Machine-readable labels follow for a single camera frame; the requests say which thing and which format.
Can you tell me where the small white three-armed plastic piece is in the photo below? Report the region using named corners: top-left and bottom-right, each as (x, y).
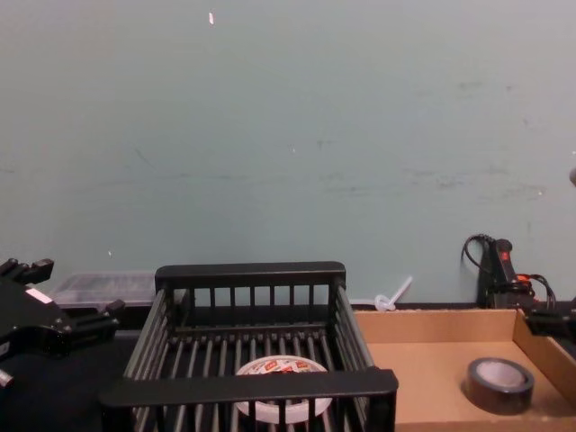
top-left (350, 274), bottom-right (414, 312)

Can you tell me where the black rack with steel bars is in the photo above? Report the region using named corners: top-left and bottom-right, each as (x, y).
top-left (97, 260), bottom-right (401, 432)

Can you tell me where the silver tape roll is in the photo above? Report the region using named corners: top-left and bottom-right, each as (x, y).
top-left (461, 356), bottom-right (536, 416)

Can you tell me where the shallow brown cardboard tray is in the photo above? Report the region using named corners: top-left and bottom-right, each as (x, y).
top-left (350, 307), bottom-right (576, 432)

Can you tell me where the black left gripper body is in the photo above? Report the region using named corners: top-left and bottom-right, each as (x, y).
top-left (0, 274), bottom-right (76, 361)

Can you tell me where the black corded tool red switch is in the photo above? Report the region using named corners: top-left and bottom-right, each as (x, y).
top-left (462, 233), bottom-right (557, 311)

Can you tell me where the white tape roll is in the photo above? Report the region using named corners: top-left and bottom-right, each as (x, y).
top-left (233, 353), bottom-right (334, 425)

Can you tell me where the clear plastic case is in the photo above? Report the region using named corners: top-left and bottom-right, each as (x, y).
top-left (48, 270), bottom-right (155, 311)

